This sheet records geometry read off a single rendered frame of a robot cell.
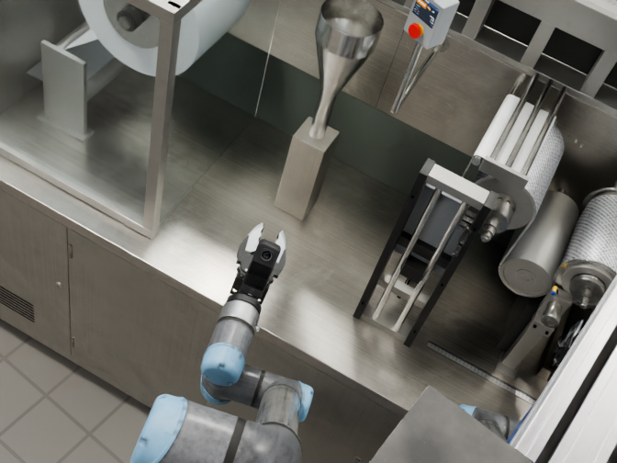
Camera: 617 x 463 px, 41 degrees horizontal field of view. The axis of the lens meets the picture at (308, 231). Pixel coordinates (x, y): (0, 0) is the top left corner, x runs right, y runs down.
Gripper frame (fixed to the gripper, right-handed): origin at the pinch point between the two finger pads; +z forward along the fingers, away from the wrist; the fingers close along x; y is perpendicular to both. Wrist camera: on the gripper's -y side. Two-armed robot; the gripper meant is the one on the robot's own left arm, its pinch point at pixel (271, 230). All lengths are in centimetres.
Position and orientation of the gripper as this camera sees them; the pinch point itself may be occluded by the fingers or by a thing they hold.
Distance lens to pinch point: 171.9
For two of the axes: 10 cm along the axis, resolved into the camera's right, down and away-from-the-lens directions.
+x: 9.3, 3.5, 0.7
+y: -2.8, 5.9, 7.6
